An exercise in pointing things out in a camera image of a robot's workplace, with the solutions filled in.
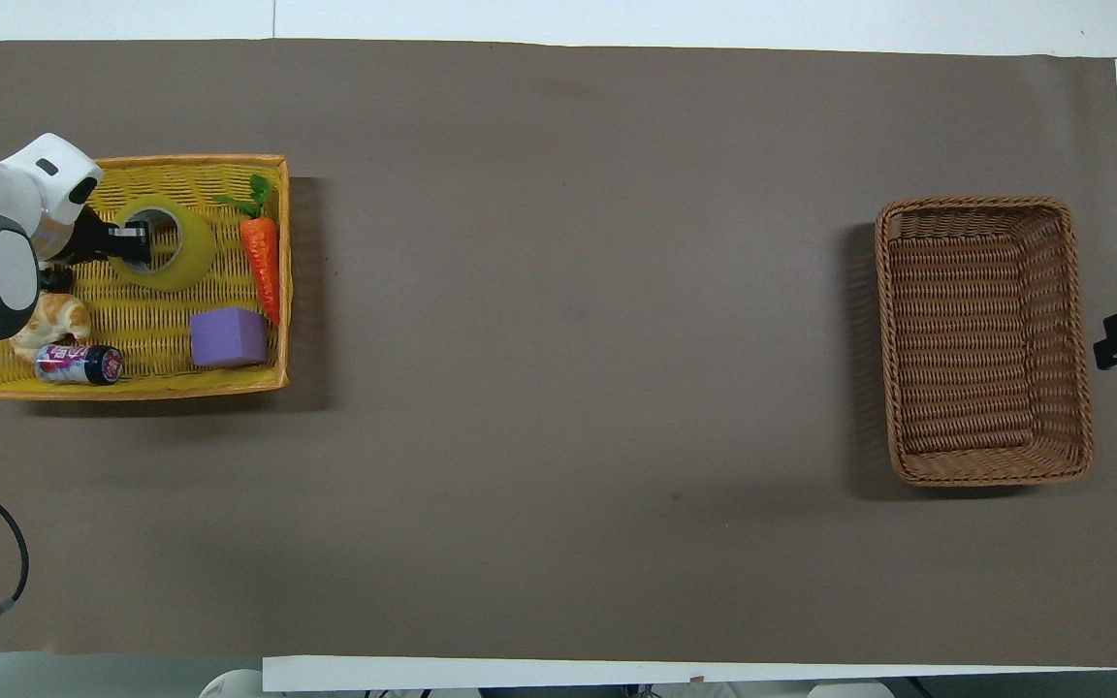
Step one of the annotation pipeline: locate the orange toy carrot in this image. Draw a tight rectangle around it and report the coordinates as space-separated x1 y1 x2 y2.
212 174 281 327

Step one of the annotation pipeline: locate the purple foam block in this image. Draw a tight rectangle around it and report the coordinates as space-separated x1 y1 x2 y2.
189 307 270 370

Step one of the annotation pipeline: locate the toy croissant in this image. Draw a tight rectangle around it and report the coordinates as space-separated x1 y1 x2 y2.
8 293 93 363

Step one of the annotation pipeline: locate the small drink can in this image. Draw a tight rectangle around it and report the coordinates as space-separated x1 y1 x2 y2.
34 343 124 388

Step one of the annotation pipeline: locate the yellowish tape roll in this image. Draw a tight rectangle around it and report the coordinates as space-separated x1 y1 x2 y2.
110 193 218 293

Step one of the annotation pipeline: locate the yellow woven basket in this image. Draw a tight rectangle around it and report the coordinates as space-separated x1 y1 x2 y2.
0 154 292 401

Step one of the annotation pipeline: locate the brown wicker basket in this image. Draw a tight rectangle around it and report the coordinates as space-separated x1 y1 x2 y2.
874 196 1096 488

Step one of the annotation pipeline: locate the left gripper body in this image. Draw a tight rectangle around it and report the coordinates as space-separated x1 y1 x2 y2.
52 207 119 269

